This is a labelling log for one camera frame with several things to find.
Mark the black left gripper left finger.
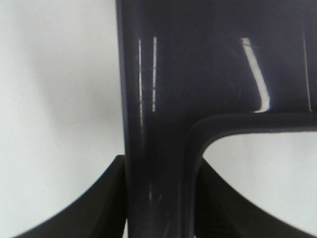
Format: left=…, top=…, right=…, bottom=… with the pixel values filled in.
left=19, top=155, right=127, bottom=238

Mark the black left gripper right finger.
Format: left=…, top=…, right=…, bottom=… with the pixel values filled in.
left=197, top=162, right=311, bottom=238

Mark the grey plastic dustpan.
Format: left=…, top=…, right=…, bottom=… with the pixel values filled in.
left=116, top=0, right=317, bottom=238

